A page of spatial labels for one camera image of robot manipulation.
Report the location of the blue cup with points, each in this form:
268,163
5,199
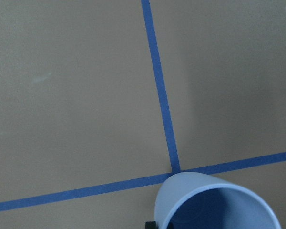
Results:
191,200

